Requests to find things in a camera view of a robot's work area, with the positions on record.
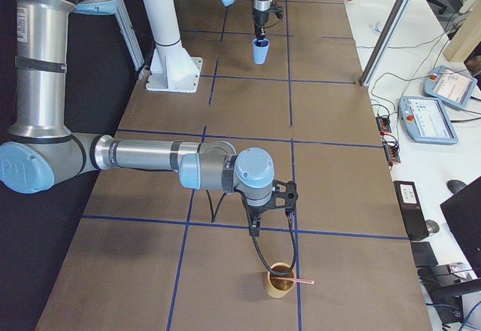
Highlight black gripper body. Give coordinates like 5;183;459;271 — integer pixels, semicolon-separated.
243;197;268;238
253;8;269;29

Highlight blue ribbed paper cup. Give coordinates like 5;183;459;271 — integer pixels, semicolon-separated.
252;38;270;65

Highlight white paper cup on side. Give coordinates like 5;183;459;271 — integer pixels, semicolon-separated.
372;21;385;34

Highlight pink chopstick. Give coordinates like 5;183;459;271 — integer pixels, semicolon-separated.
269;276;315;284

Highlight white mounting pillar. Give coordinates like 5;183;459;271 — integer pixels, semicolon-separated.
143;0;203;93

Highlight brown paper table cover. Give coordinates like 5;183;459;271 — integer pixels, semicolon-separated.
37;0;431;330

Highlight orange black adapter far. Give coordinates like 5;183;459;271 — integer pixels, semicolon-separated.
375;115;392;135

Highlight orange black adapter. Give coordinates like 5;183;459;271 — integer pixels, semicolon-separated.
383;140;401;166
375;115;392;135

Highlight orange black adapter near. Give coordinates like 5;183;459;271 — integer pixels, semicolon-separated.
383;140;401;166

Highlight black power box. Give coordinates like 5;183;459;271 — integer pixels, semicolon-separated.
393;181;429;241

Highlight near teach pendant tablet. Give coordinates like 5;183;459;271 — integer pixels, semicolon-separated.
398;96;458;145

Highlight teach pendant tablet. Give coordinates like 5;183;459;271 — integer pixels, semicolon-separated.
398;96;458;145
423;65;477;110

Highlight far teach pendant tablet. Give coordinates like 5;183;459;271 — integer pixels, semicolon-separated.
423;65;477;110

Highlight black computer mouse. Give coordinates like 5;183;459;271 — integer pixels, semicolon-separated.
446;179;467;195

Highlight black monitor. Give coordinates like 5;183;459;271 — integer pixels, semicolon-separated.
440;178;480;277

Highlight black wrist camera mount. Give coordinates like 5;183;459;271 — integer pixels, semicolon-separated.
270;2;283;20
271;180;298;212

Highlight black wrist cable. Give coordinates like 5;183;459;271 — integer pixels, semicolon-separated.
208;191;298;276

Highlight aluminium frame post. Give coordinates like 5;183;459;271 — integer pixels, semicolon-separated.
359;0;411;87

